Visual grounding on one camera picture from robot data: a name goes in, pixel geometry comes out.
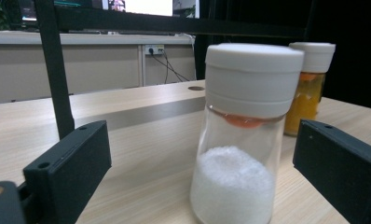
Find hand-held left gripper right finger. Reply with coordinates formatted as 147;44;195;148
293;119;371;224

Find black power cables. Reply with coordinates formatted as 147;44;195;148
149;49;191;85

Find white cable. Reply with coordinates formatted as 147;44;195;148
183;32;197;80

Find black curtain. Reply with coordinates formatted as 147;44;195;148
194;0;371;111

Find glass yellow seasoning jar white lid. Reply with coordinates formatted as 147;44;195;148
283;41;337;137

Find grey office partition desk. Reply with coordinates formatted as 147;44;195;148
0;30;197;105

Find computer monitor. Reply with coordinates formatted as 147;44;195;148
102;0;201;19

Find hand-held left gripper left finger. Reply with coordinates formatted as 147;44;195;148
22;120;112;224

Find white wall power outlet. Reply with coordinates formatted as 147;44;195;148
144;44;165;56

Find black metal rack wooden shelf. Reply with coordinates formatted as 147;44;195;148
34;0;315;140

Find glass salt jar white lid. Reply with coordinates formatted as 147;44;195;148
188;42;305;224

